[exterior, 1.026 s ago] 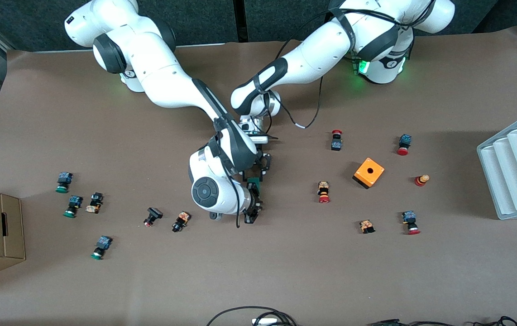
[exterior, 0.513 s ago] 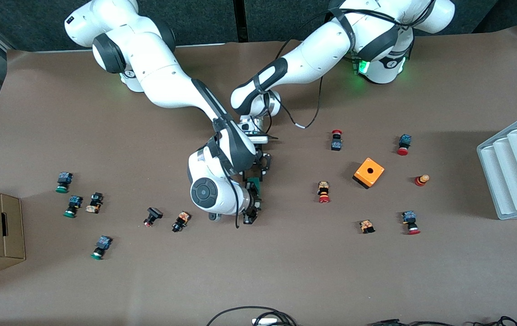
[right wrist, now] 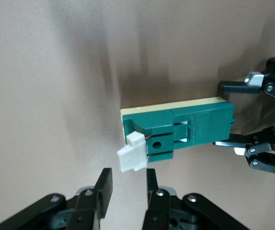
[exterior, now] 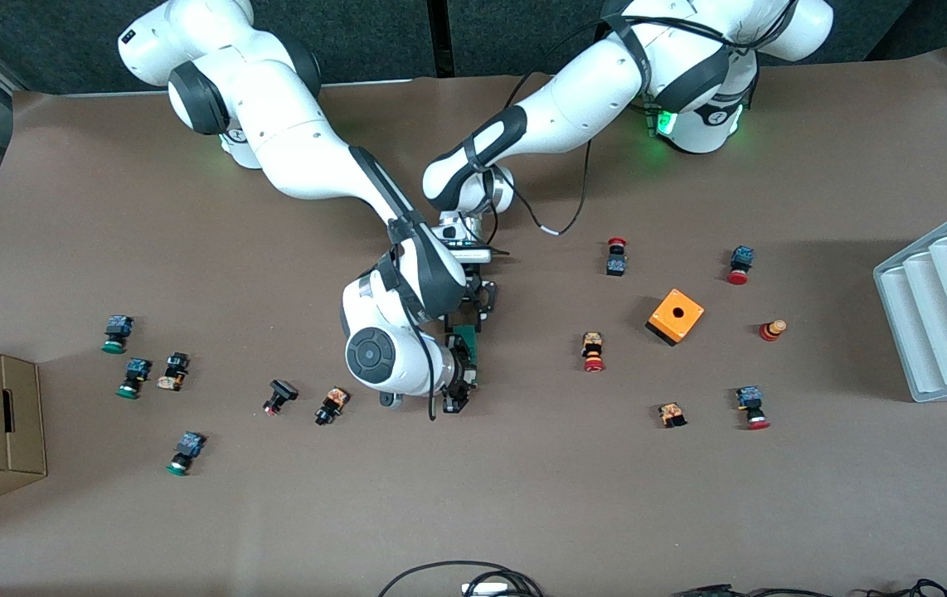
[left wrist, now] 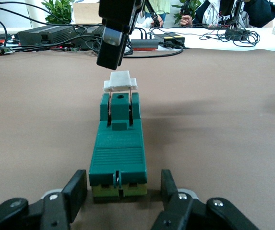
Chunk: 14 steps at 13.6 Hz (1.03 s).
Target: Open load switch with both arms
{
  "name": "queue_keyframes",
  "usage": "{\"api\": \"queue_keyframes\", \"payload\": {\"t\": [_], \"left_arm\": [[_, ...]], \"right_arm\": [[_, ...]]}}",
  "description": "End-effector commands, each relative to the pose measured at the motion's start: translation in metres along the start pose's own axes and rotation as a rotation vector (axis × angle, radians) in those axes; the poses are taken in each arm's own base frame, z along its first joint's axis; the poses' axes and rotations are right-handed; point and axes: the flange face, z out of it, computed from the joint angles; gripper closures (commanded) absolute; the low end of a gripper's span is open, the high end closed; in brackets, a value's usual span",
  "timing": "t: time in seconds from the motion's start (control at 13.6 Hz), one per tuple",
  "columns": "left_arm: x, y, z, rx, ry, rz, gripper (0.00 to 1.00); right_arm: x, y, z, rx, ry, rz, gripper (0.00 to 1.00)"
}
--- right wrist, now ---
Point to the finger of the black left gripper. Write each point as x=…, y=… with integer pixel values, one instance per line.
x=228, y=144
x=233, y=87

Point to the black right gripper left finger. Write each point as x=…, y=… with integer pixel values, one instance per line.
x=106, y=187

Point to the green load switch white lever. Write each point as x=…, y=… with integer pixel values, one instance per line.
x=206, y=124

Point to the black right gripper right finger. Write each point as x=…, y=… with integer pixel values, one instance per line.
x=151, y=182

